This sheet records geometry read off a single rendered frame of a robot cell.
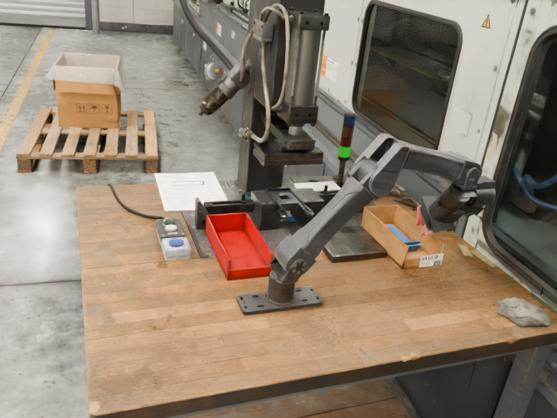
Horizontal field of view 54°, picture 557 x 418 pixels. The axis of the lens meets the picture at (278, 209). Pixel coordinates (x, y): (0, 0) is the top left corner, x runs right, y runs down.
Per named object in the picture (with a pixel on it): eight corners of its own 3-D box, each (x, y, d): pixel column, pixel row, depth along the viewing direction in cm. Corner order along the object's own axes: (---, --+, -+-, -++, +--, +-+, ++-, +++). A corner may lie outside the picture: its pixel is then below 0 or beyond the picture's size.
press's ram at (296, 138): (263, 177, 154) (273, 70, 141) (238, 145, 176) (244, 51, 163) (322, 174, 160) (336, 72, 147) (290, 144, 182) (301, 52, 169)
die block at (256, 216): (259, 230, 162) (261, 207, 159) (249, 216, 171) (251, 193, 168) (321, 226, 169) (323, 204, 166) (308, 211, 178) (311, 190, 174)
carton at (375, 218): (401, 271, 151) (407, 246, 147) (360, 229, 172) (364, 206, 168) (440, 267, 155) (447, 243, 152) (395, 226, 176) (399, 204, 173)
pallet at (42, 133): (41, 122, 503) (41, 106, 496) (154, 124, 527) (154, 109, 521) (17, 172, 398) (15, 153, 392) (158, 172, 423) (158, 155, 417)
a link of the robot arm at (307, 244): (286, 266, 131) (382, 167, 129) (297, 282, 126) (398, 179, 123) (269, 254, 128) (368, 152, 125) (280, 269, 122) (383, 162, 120)
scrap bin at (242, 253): (227, 280, 137) (228, 260, 134) (205, 233, 158) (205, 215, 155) (272, 275, 141) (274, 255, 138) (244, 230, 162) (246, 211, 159)
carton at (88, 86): (60, 105, 504) (56, 50, 483) (129, 109, 518) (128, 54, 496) (49, 128, 446) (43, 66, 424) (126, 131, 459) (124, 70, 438)
